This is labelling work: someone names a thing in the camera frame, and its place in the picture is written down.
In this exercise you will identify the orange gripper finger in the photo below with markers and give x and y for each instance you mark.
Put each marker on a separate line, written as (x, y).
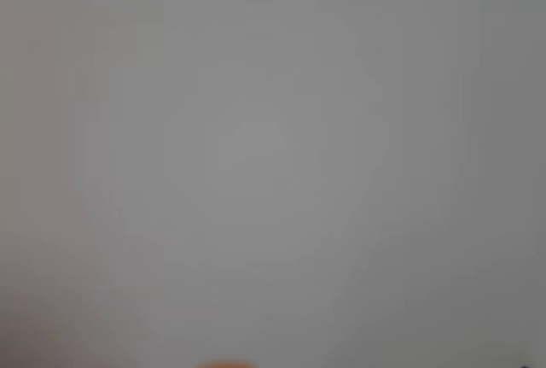
(224, 364)

